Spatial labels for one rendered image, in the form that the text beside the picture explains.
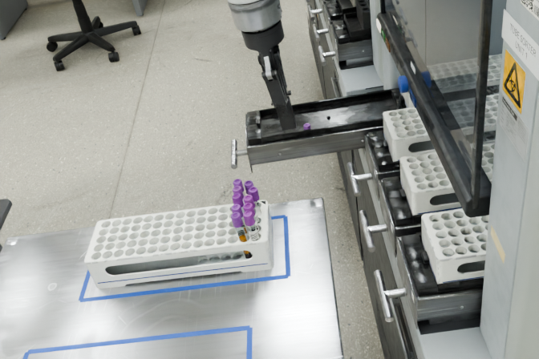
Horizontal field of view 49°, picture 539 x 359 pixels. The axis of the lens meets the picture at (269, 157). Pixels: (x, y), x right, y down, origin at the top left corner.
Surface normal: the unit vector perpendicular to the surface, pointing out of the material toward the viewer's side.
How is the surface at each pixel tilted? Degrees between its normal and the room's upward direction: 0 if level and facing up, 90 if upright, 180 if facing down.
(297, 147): 90
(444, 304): 90
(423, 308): 90
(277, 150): 90
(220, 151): 0
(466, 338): 0
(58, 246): 0
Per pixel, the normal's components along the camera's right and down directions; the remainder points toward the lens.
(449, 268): 0.04, 0.59
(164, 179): -0.15, -0.79
